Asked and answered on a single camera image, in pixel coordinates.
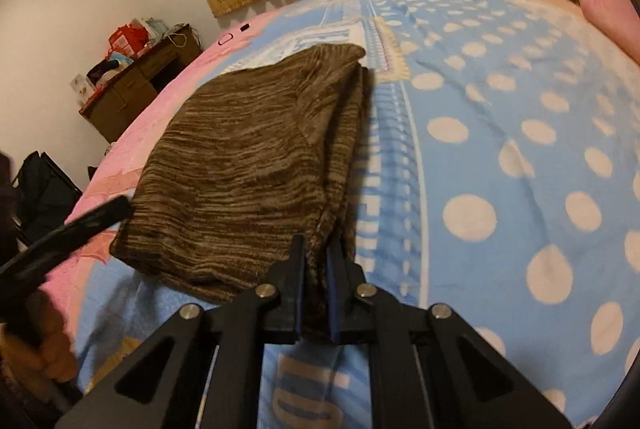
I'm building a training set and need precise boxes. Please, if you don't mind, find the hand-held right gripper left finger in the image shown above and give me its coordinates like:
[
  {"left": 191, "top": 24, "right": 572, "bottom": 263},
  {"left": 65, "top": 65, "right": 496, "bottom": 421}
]
[{"left": 54, "top": 234, "right": 307, "bottom": 429}]

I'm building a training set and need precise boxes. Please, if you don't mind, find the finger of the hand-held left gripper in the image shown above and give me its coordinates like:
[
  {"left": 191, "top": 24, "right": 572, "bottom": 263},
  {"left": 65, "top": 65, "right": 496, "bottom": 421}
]
[{"left": 0, "top": 196, "right": 135, "bottom": 296}]

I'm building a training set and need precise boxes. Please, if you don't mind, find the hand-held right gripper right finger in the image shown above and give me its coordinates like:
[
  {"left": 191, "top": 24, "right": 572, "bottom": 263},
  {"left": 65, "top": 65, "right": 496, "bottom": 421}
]
[{"left": 326, "top": 241, "right": 573, "bottom": 429}]

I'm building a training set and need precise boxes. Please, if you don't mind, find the brown striped knit sweater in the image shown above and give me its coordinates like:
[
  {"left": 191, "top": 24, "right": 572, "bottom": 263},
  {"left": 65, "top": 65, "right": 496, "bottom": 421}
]
[{"left": 109, "top": 42, "right": 374, "bottom": 343}]

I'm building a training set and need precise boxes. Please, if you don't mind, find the person's left hand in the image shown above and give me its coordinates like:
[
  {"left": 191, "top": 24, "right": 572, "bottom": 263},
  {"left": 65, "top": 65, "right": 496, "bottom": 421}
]
[{"left": 0, "top": 291, "right": 78, "bottom": 382}]

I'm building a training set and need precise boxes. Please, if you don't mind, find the black bag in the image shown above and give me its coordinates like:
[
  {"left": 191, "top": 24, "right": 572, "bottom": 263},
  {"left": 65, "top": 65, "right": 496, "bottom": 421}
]
[{"left": 12, "top": 151, "right": 84, "bottom": 244}]

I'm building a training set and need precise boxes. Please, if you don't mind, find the small white box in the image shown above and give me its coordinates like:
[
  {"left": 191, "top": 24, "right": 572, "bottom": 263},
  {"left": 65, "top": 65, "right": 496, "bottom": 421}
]
[{"left": 69, "top": 74, "right": 96, "bottom": 106}]

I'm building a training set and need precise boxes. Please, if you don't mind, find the dark wooden desk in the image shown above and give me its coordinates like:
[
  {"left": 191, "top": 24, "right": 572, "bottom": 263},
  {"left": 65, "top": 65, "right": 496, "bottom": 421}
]
[{"left": 78, "top": 24, "right": 204, "bottom": 144}]

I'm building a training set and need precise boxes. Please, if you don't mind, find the dark cloth on desk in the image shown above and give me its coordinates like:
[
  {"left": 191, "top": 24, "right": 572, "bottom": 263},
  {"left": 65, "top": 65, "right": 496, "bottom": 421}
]
[{"left": 87, "top": 59, "right": 122, "bottom": 86}]

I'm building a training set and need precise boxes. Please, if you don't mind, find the red gift bag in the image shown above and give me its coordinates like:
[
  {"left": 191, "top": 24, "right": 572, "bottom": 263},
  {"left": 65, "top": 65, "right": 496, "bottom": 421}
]
[{"left": 108, "top": 24, "right": 151, "bottom": 56}]

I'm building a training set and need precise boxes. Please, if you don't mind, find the pink and blue printed blanket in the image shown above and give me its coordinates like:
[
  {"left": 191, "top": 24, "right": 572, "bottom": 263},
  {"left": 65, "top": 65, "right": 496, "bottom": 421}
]
[{"left": 64, "top": 0, "right": 640, "bottom": 429}]

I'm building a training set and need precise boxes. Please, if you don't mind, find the pale teal paper bag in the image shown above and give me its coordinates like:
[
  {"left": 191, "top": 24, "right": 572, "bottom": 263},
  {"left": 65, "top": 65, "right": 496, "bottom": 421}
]
[{"left": 145, "top": 16, "right": 169, "bottom": 43}]

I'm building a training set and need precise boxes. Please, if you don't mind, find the pink pillow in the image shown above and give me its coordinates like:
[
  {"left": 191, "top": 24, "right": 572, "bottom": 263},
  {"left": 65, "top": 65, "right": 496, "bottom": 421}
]
[{"left": 580, "top": 0, "right": 640, "bottom": 61}]

